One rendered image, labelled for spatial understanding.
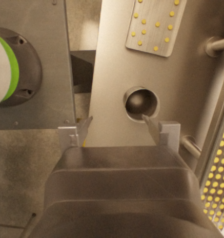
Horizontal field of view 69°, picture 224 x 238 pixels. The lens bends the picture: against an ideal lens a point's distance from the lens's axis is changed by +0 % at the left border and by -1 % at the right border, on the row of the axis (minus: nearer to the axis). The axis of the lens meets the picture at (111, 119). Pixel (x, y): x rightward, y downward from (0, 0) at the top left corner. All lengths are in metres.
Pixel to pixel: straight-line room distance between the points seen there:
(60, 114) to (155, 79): 0.27
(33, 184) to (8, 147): 0.40
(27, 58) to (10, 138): 1.30
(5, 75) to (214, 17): 0.48
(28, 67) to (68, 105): 0.10
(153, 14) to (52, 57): 0.27
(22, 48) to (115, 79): 0.23
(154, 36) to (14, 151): 1.44
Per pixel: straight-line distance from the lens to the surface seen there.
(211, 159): 0.40
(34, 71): 0.35
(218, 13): 0.55
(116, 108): 0.47
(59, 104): 0.37
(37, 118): 0.39
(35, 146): 1.54
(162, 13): 0.50
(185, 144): 0.52
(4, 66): 0.28
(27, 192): 1.82
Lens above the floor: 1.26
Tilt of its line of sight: 75 degrees down
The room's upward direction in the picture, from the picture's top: 177 degrees counter-clockwise
